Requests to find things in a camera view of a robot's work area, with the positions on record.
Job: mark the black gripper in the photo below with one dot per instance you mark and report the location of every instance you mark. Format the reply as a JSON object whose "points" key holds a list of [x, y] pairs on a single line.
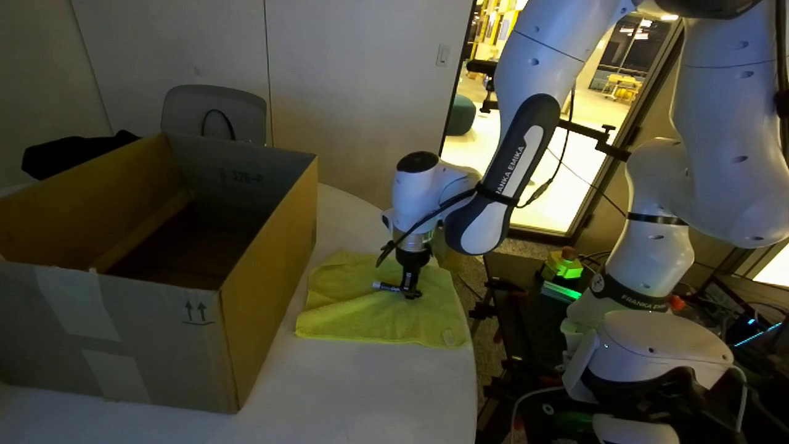
{"points": [[415, 263]]}

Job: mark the black marker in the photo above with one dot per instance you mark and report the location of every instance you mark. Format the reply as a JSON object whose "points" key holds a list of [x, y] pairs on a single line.
{"points": [[384, 288]]}

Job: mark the yellow microfibre towel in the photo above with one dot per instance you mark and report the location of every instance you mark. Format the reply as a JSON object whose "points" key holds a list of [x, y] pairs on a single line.
{"points": [[352, 318]]}

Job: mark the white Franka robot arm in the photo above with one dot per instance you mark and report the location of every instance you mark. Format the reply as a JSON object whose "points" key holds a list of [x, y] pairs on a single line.
{"points": [[715, 124]]}

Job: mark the open cardboard box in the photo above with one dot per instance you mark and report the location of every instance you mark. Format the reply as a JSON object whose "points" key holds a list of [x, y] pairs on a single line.
{"points": [[124, 346]]}

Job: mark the small glowing status device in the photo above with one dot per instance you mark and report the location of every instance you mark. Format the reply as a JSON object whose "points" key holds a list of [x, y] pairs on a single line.
{"points": [[563, 271]]}

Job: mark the dark green round ottoman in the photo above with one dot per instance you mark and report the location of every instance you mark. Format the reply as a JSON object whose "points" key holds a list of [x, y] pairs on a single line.
{"points": [[459, 114]]}

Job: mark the grey chair backrest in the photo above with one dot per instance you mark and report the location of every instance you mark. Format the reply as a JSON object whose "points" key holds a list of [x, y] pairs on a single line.
{"points": [[212, 107]]}

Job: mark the black camera mount rod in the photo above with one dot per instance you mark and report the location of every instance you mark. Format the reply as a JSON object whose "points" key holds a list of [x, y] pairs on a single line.
{"points": [[484, 67]]}

